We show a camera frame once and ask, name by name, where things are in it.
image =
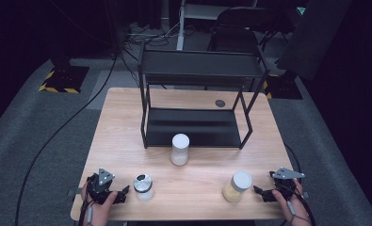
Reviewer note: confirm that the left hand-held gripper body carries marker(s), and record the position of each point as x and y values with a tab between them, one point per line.
102	188

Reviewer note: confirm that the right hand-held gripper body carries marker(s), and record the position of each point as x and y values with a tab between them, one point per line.
284	183

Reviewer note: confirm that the short silver-lidded glass jar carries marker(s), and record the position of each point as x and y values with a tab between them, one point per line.
143	188

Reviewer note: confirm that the tall white-lidded seasoning jar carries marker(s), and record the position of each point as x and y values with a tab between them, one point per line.
180	150

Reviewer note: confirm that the black metal two-tier rack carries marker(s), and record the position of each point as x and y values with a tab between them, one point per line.
199	64

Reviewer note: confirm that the person's left hand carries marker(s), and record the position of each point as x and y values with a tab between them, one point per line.
102	212

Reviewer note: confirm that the person's right hand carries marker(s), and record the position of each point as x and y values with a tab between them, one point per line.
295	207

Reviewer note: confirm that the yellow-filled jar with white lid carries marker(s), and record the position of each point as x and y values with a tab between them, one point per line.
237	188

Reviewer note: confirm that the yellow-black striped stand base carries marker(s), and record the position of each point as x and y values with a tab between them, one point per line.
284	89
66	78

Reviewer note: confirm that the dark round table grommet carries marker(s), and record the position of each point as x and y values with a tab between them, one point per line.
219	103

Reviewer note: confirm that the grey fabric panel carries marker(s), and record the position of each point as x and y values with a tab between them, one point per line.
312	37

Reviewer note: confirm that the black folding chair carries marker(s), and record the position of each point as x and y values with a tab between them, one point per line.
234	40

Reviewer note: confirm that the white metal desk frame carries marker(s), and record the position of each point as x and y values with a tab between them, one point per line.
180	31

